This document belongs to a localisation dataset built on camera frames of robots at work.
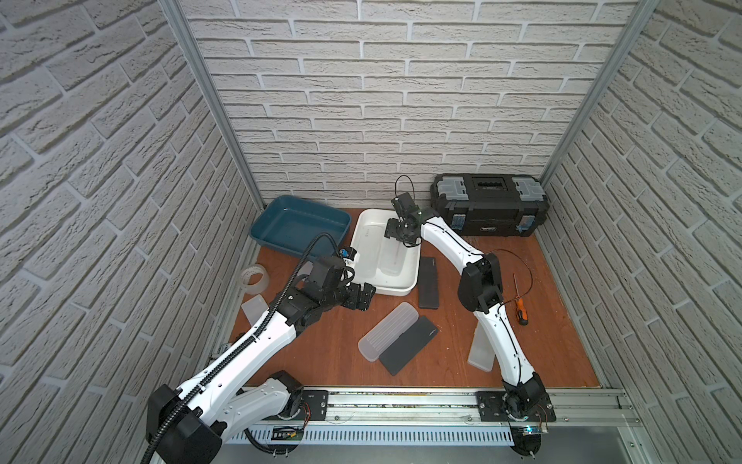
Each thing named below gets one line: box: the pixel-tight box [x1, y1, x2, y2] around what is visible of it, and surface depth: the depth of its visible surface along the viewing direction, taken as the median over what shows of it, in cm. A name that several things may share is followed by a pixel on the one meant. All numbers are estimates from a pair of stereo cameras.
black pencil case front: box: [378, 315, 440, 377], surface depth 86 cm
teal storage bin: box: [250, 194, 352, 259], surface depth 116 cm
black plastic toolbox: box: [429, 173, 550, 237], surface depth 103 cm
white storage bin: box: [350, 209, 423, 296], surface depth 102 cm
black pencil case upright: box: [418, 256, 440, 310], surface depth 97 cm
